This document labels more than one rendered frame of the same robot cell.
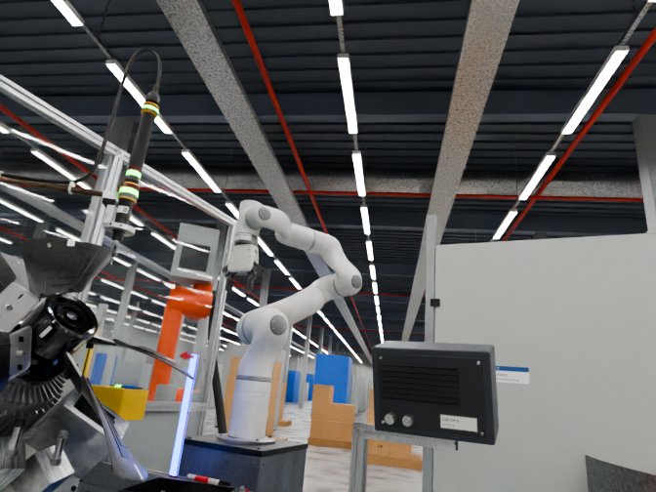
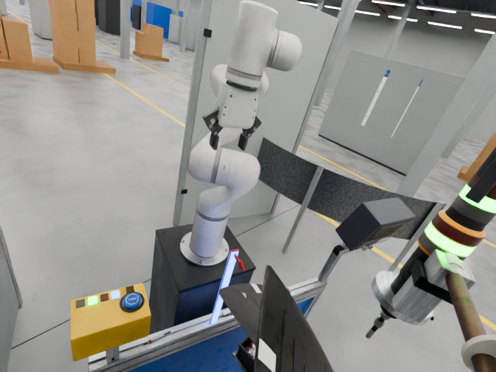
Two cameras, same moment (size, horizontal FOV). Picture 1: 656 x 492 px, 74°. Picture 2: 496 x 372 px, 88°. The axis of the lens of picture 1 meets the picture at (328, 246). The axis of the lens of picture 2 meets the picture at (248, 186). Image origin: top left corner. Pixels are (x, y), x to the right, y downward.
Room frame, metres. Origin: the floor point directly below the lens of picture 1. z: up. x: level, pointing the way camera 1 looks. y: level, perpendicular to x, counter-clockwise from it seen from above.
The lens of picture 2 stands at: (1.12, 0.84, 1.68)
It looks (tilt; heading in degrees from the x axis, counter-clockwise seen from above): 29 degrees down; 296
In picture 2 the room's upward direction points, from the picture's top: 16 degrees clockwise
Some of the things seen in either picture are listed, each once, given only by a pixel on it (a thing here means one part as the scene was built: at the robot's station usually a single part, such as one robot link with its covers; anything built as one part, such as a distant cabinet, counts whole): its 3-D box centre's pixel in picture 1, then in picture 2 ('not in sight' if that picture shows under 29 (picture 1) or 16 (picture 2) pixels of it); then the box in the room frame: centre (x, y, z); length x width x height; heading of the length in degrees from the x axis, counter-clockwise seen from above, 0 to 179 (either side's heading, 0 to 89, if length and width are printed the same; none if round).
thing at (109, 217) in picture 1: (119, 212); (421, 278); (1.02, 0.53, 1.50); 0.09 x 0.07 x 0.10; 98
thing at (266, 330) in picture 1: (263, 344); (228, 184); (1.51, 0.19, 1.25); 0.19 x 0.12 x 0.24; 35
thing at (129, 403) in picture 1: (115, 404); (111, 319); (1.48, 0.62, 1.02); 0.16 x 0.10 x 0.11; 63
